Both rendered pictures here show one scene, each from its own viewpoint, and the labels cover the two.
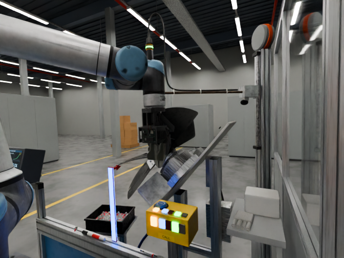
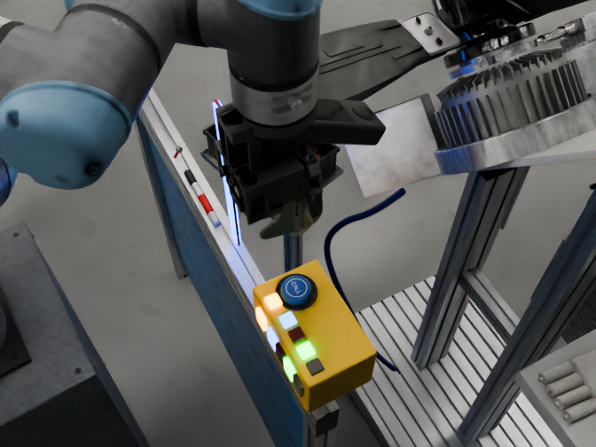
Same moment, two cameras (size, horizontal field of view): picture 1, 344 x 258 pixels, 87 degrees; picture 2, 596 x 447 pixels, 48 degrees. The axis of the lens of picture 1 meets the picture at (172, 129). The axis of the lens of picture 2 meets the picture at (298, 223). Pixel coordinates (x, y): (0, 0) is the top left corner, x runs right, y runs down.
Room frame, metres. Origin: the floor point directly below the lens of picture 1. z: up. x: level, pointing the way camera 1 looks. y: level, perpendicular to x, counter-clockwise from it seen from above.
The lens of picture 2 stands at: (0.29, -0.21, 1.85)
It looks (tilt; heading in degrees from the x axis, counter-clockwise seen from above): 54 degrees down; 36
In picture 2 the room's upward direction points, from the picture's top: straight up
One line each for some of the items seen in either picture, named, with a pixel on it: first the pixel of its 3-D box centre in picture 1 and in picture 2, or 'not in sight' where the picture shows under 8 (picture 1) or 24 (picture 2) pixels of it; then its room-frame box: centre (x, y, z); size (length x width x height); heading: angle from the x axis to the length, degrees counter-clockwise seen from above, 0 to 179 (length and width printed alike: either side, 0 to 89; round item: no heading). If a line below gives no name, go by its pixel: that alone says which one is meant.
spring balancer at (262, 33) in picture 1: (262, 38); not in sight; (1.19, -0.60, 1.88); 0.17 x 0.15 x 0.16; 154
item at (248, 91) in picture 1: (249, 91); not in sight; (1.18, -0.50, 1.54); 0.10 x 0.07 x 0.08; 99
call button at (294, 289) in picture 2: (160, 205); (296, 290); (0.65, 0.05, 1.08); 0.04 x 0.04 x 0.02
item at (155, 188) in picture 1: (154, 189); (396, 145); (1.02, 0.11, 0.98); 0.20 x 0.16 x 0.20; 64
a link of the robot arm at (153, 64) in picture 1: (152, 78); (267, 3); (0.63, 0.06, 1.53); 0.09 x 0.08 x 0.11; 112
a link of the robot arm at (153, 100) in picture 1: (155, 102); (276, 83); (0.63, 0.05, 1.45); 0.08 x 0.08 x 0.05
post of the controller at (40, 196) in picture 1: (40, 200); not in sight; (0.99, 0.75, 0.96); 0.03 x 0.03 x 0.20; 64
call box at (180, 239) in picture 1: (172, 222); (311, 336); (0.63, 0.01, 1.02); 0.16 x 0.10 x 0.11; 64
